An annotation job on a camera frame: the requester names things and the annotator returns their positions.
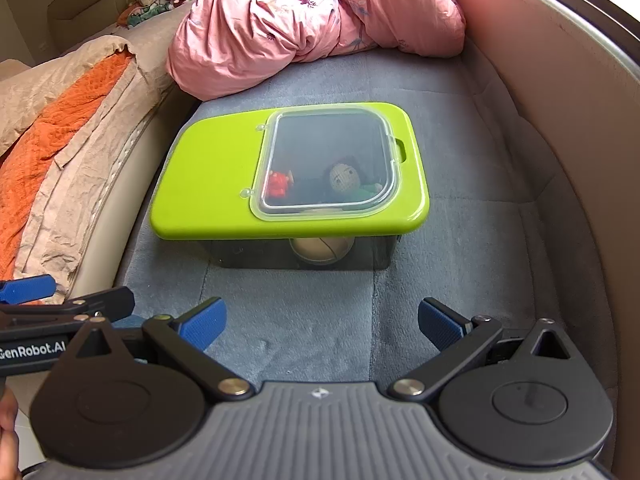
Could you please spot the crochet doll green body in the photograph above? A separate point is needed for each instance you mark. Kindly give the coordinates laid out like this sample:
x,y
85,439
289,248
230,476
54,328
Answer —
x,y
345,177

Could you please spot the clear plastic storage box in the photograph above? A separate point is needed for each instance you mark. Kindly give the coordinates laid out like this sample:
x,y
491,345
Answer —
x,y
240,255

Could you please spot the green lid with clear window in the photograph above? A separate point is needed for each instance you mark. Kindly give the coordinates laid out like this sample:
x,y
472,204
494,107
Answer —
x,y
210,185

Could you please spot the person's left hand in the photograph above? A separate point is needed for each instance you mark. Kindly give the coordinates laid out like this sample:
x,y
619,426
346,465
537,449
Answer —
x,y
7,425

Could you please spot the grey-blue mattress cover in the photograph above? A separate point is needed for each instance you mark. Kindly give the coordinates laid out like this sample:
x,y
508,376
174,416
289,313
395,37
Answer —
x,y
310,310

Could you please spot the beige padded headboard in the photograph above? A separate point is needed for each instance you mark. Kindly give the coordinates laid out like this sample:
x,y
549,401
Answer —
x,y
85,5

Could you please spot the orange towel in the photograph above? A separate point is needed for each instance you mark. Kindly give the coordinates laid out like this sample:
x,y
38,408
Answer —
x,y
60,110

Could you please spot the beige ball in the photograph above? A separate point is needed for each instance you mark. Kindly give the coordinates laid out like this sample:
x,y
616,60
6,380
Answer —
x,y
322,251

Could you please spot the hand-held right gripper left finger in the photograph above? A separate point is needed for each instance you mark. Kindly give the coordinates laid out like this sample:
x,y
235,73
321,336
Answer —
x,y
202,327

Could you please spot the pink quilt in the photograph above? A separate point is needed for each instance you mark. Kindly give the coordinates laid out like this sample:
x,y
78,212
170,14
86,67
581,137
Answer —
x,y
280,25

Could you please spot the red toy figure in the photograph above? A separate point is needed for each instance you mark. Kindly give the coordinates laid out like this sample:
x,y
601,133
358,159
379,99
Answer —
x,y
278,185

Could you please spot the beige crumpled sheet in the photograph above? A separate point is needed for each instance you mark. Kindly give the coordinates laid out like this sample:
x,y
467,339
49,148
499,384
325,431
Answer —
x,y
100,170

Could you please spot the beige padded bed rail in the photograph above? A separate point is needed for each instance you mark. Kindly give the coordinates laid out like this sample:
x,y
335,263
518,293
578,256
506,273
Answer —
x,y
550,85
135,185

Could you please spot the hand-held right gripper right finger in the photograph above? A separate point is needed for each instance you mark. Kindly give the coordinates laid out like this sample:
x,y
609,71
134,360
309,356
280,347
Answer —
x,y
440,325

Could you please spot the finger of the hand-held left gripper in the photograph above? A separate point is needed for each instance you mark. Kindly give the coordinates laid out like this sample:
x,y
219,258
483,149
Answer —
x,y
30,287
105,302

